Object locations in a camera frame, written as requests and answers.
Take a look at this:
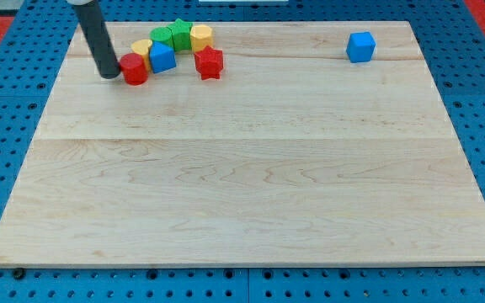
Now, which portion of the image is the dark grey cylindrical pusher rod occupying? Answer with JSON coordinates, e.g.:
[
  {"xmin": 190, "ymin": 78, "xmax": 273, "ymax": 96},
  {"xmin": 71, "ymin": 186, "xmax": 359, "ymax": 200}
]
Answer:
[{"xmin": 71, "ymin": 0, "xmax": 120, "ymax": 79}]

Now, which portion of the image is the yellow heart block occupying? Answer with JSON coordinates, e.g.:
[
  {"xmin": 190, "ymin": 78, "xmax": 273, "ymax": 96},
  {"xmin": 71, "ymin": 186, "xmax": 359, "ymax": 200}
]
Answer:
[{"xmin": 131, "ymin": 39, "xmax": 152, "ymax": 72}]

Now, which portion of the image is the green star block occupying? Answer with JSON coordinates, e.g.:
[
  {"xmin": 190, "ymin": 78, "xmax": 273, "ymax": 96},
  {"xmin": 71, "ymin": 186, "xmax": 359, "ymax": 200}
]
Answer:
[{"xmin": 168, "ymin": 19, "xmax": 193, "ymax": 52}]

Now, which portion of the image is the yellow hexagon block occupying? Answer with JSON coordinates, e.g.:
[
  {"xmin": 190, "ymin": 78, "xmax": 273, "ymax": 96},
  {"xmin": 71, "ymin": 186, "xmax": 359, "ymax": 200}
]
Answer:
[{"xmin": 190, "ymin": 24, "xmax": 214, "ymax": 52}]

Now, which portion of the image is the red star block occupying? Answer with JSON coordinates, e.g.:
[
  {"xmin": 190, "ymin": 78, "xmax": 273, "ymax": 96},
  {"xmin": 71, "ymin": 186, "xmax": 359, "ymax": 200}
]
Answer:
[{"xmin": 194, "ymin": 46, "xmax": 224, "ymax": 80}]

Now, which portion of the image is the red cylinder block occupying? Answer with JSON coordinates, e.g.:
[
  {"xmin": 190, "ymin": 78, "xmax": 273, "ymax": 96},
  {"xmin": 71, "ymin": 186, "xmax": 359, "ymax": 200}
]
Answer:
[{"xmin": 120, "ymin": 53, "xmax": 148, "ymax": 86}]

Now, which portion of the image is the green cylinder block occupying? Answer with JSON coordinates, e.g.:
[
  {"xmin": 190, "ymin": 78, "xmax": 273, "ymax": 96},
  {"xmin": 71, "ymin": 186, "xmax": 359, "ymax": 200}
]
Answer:
[{"xmin": 149, "ymin": 27, "xmax": 173, "ymax": 48}]

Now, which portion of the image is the blue triangular block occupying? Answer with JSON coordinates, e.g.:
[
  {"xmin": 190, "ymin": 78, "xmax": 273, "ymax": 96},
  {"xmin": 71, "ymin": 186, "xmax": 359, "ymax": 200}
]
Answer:
[{"xmin": 149, "ymin": 41, "xmax": 177, "ymax": 73}]

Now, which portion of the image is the light wooden board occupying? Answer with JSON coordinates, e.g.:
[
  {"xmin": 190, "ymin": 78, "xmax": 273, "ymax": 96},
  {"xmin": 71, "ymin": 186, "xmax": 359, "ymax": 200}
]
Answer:
[{"xmin": 0, "ymin": 21, "xmax": 485, "ymax": 269}]

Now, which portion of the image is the blue cube block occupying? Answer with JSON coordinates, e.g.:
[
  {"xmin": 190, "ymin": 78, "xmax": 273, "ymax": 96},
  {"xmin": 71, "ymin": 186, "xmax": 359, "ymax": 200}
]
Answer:
[{"xmin": 346, "ymin": 31, "xmax": 376, "ymax": 63}]

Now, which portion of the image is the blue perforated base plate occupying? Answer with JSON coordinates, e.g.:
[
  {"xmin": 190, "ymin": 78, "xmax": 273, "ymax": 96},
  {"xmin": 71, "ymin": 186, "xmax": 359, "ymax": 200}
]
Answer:
[{"xmin": 0, "ymin": 0, "xmax": 485, "ymax": 302}]

